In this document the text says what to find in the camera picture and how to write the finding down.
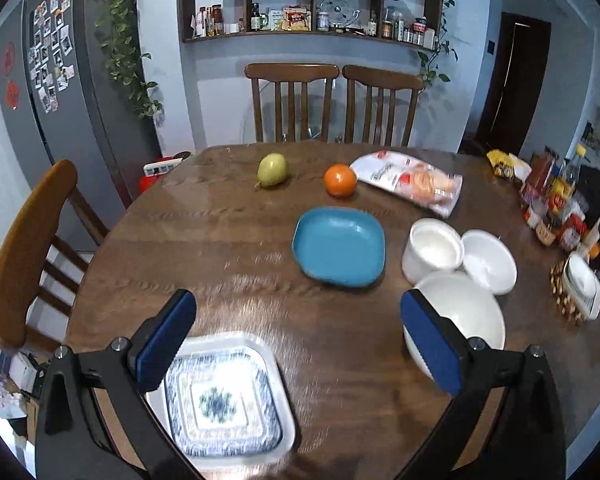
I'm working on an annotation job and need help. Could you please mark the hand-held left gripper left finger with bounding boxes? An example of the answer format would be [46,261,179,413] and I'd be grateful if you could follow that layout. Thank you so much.
[34,288,201,480]

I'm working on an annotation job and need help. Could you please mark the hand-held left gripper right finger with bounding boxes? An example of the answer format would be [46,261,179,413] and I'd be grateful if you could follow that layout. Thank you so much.
[395,288,567,480]

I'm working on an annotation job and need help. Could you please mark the large white bowl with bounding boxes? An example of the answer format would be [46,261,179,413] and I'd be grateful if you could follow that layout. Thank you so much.
[403,271,507,383]

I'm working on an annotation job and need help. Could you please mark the small white bowl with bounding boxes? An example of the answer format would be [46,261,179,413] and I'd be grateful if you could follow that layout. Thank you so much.
[461,229,518,296]

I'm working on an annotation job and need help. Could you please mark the white square dish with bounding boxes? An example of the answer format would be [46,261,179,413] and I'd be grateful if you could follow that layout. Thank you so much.
[145,332,301,471]

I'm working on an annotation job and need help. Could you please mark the white ramekin cup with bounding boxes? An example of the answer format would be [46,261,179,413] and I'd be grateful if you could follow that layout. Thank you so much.
[401,218,465,286]

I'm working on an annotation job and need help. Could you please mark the red plastic stool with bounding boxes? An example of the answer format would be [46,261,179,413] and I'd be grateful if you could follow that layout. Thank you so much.
[140,151,193,193]

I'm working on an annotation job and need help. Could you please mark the brown sauce jar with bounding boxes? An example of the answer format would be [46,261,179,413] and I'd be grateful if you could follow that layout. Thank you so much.
[536,215,561,247]

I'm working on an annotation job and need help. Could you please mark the dark-rimmed white bowl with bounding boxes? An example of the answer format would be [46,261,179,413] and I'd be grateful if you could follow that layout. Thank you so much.
[564,252,600,320]

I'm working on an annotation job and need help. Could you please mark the small white-lidded jar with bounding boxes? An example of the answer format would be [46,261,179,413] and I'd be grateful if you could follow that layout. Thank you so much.
[525,200,548,228]

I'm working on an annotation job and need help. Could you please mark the white snack bag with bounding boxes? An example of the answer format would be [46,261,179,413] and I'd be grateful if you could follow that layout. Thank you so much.
[349,150,464,219]

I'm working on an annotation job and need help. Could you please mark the crumpled white paper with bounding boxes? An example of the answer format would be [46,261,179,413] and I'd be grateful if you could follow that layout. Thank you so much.
[0,392,28,418]

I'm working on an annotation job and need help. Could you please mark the wooden chair with curved backrest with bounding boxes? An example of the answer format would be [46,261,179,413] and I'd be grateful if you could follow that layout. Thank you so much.
[0,159,111,356]

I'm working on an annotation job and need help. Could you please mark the red chili sauce jar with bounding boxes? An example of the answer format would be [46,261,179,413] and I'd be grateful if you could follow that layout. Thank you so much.
[559,214,588,252]

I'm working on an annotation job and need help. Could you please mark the orange fruit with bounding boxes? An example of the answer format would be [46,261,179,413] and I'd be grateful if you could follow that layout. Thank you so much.
[324,163,358,198]

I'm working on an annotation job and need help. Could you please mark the yellow snack packet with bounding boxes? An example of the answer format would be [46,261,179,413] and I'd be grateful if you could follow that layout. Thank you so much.
[486,149,531,182]

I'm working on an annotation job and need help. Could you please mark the red ketchup bottle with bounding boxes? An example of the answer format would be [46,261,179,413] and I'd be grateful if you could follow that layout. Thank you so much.
[520,154,555,211]

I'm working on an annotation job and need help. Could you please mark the white tube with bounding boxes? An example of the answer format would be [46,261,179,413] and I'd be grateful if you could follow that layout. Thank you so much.
[582,217,600,256]

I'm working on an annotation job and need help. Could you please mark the green pear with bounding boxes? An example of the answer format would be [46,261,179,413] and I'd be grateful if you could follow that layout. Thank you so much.
[256,153,289,190]

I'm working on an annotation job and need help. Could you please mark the yellow-capped sauce bottle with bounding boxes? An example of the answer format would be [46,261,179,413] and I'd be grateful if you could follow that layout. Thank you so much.
[550,145,587,221]

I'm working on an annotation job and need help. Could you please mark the grey refrigerator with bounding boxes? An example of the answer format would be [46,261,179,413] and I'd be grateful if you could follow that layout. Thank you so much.
[0,0,163,208]

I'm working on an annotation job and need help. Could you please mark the wooden slatted chair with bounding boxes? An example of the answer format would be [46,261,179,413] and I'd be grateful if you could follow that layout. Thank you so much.
[244,63,341,144]
[341,64,426,148]

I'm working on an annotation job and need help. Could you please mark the small hanging vine plant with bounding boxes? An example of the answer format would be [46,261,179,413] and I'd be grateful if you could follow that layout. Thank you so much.
[417,0,458,92]

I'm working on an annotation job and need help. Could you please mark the dark wooden door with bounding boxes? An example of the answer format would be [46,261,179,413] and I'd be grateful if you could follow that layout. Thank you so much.
[472,11,552,148]

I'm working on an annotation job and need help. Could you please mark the long hanging vine plant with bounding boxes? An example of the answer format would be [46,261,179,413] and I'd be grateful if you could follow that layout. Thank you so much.
[85,0,165,121]

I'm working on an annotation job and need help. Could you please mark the row of spice jars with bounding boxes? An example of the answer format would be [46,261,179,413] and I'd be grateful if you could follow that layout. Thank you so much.
[380,7,437,50]

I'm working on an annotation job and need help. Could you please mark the group of fridge photos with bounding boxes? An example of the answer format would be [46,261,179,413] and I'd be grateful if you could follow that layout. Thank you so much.
[27,0,76,113]

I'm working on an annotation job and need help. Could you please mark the glass pot lid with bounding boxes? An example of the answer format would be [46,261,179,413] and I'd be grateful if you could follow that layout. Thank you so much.
[316,0,361,28]

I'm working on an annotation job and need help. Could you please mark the red snack packet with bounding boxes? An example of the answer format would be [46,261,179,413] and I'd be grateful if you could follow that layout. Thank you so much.
[282,6,312,31]

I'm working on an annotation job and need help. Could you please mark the wooden wall shelf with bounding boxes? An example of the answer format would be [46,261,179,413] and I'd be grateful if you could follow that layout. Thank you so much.
[176,0,447,52]

